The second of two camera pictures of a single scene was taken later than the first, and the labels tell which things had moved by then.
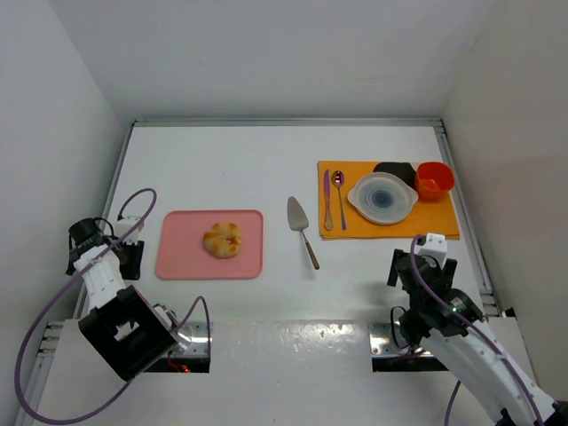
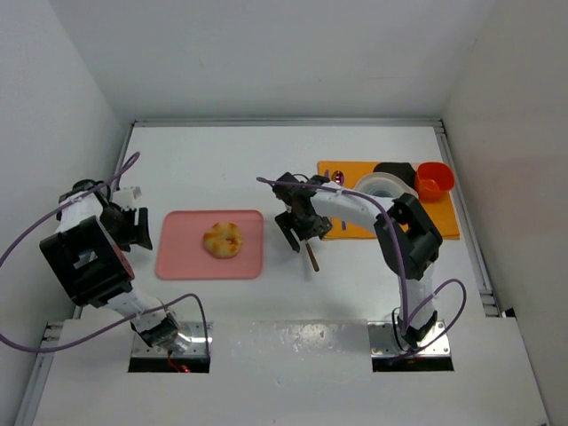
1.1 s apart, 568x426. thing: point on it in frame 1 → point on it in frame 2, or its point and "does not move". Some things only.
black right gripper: (398, 267) → (293, 223)
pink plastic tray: (181, 253) does not move
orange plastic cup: (434, 180) does not move
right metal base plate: (382, 343) does not move
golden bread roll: (224, 240) does not move
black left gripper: (131, 259) → (142, 227)
